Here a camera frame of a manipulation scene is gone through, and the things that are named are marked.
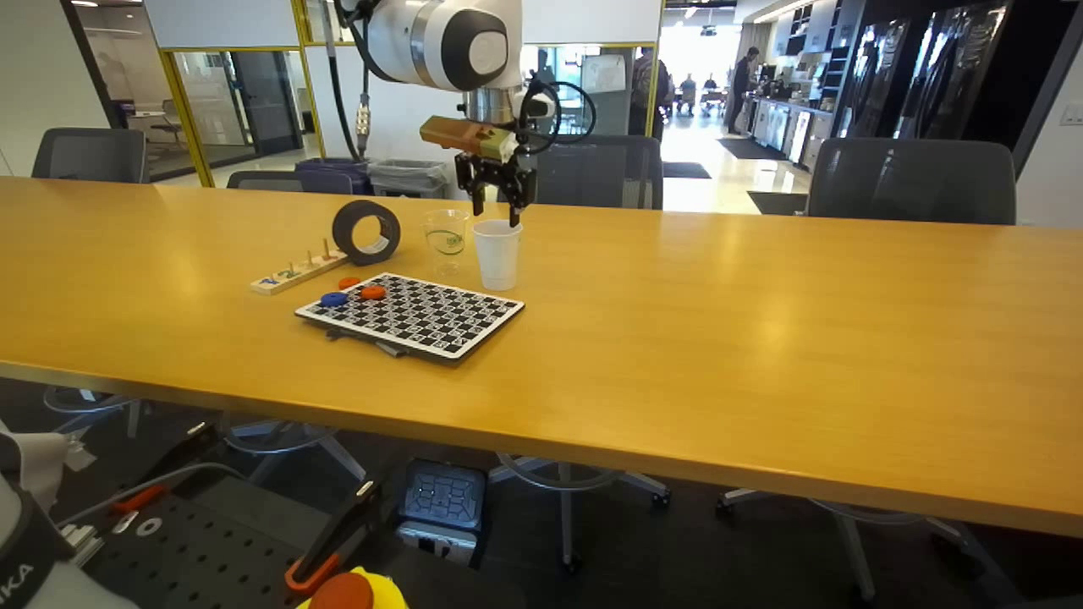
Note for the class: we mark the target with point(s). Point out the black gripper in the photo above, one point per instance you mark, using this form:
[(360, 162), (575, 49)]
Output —
[(512, 181)]

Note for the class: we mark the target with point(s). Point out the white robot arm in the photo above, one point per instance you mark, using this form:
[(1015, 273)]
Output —
[(469, 49)]

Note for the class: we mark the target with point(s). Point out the white paper cup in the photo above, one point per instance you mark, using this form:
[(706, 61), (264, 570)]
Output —
[(499, 255)]

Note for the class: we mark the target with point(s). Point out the clear plastic cup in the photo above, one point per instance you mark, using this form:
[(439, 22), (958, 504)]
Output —
[(448, 234)]

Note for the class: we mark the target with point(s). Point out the grey office chair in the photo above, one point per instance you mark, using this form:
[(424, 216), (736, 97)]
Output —
[(89, 154), (601, 169), (944, 181)]

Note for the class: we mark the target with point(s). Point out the checkerboard calibration board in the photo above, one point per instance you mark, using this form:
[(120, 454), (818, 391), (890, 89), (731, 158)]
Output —
[(415, 312)]

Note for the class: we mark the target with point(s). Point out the black tape roll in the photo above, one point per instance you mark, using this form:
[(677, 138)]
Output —
[(365, 230)]

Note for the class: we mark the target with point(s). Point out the wooden number puzzle strip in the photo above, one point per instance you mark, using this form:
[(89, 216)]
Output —
[(296, 273)]

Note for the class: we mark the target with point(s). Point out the person in dark clothes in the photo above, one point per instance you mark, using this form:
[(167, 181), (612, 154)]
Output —
[(741, 78)]

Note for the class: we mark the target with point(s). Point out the blue grey box under table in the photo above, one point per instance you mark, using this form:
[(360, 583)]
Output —
[(442, 511)]

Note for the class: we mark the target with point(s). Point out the yellow red emergency stop button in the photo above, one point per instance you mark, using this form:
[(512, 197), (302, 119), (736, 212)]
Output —
[(356, 590)]

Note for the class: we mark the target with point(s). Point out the wrist camera on wooden mount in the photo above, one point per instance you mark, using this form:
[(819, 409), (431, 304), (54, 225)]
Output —
[(469, 135)]

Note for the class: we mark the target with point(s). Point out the black orange handled tool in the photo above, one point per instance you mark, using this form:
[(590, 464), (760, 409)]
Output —
[(333, 541)]

